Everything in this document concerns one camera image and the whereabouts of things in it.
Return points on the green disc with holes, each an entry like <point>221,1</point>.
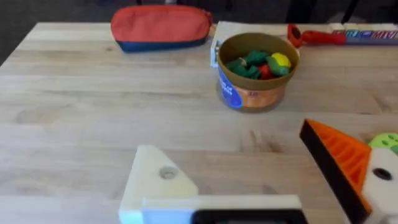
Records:
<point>386,141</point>

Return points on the long printed box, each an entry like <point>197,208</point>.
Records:
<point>367,34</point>

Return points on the tub of small toys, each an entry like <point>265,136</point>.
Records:
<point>256,71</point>

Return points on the bare white left gripper left finger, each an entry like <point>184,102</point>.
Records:
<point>152,180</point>

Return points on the orange and blue zip bag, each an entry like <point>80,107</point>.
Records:
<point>158,26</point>

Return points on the white orange left gripper right finger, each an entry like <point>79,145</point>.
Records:
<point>348,161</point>

